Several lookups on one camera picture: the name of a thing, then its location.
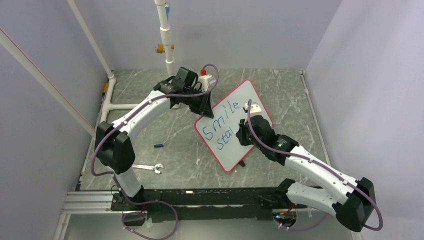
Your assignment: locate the pink framed whiteboard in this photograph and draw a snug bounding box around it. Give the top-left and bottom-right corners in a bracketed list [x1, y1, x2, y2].
[194, 79, 274, 173]

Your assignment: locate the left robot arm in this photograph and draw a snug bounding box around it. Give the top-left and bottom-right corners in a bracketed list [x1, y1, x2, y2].
[93, 67, 219, 210]

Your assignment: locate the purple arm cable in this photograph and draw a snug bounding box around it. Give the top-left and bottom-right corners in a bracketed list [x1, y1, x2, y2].
[245, 99, 384, 232]
[90, 63, 220, 240]

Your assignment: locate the silver open-end wrench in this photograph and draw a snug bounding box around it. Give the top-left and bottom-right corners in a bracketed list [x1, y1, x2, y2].
[132, 163, 164, 174]

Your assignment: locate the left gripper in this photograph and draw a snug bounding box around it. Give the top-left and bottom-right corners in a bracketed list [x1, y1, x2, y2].
[183, 87, 214, 119]

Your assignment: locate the orange pipe fitting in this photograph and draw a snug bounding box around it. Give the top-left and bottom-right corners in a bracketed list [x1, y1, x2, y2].
[154, 43, 166, 54]

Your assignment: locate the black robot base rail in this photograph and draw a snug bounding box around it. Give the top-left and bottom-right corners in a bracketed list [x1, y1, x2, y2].
[110, 187, 293, 223]

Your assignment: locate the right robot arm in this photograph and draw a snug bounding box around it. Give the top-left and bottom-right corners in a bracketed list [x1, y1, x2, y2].
[236, 115, 384, 232]

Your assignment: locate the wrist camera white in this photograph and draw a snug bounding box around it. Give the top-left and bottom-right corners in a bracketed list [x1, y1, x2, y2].
[243, 103, 262, 118]
[198, 69, 216, 92]

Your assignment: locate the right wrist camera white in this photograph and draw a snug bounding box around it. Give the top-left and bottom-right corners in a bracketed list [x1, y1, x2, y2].
[243, 103, 262, 118]

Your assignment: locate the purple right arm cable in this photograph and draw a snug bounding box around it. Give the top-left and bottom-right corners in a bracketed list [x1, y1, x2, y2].
[245, 99, 384, 232]

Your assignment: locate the white pvc pipe frame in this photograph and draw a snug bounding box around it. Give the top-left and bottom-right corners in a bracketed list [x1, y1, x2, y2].
[0, 0, 181, 142]

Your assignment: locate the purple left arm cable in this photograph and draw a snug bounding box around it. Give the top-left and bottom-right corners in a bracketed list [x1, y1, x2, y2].
[90, 63, 220, 240]

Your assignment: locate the black lower whiteboard clip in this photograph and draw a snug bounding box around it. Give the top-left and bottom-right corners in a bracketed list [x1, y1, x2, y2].
[238, 160, 246, 168]

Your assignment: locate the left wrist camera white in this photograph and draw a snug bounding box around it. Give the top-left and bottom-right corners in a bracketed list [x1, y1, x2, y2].
[198, 69, 216, 92]

